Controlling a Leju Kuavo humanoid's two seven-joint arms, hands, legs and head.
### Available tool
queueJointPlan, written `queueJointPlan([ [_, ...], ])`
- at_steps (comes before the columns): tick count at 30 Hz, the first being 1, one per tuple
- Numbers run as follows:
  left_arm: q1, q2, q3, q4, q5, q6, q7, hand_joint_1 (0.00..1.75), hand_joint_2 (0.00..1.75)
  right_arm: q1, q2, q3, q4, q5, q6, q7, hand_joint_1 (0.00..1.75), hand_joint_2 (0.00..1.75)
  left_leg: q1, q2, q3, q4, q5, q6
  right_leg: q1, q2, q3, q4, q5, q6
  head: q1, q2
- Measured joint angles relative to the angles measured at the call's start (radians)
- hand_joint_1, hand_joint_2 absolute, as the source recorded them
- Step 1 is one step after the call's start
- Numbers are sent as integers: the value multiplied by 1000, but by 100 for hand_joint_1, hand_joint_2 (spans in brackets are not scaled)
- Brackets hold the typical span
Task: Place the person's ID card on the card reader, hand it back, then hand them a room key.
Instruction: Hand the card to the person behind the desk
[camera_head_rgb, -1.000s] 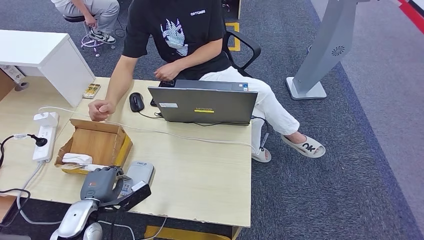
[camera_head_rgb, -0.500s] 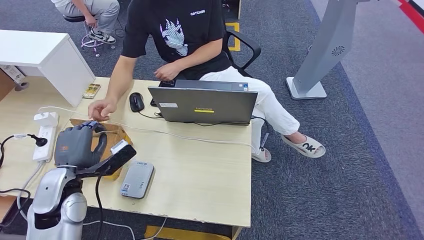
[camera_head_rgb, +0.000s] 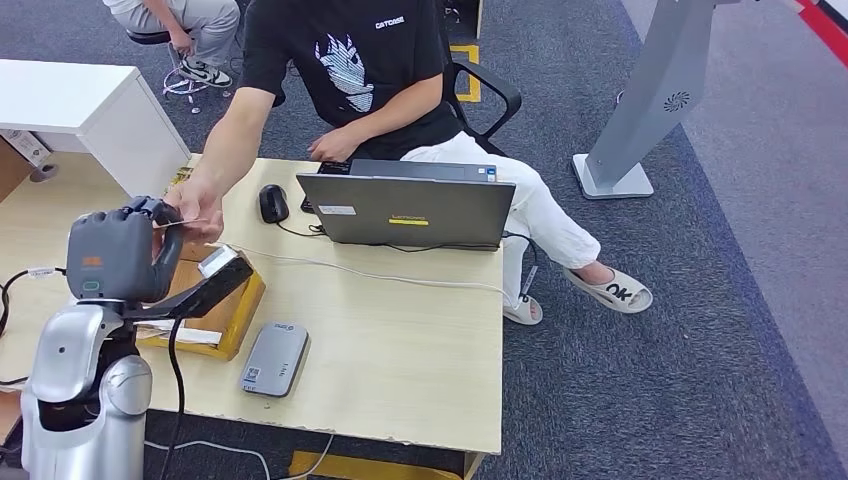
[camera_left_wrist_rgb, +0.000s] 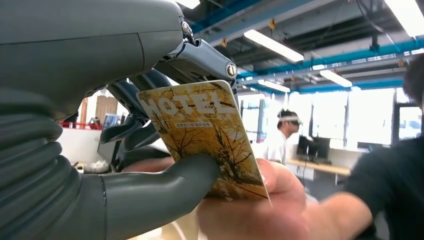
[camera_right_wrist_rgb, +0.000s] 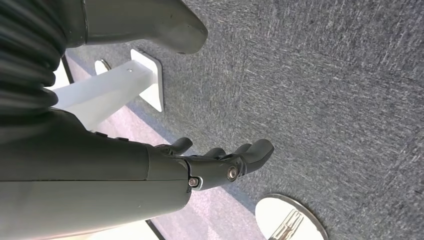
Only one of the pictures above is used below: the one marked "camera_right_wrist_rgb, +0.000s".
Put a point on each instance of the grey kiosk stand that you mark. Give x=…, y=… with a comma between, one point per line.
x=106, y=86

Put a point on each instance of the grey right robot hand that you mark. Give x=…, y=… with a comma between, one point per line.
x=82, y=182

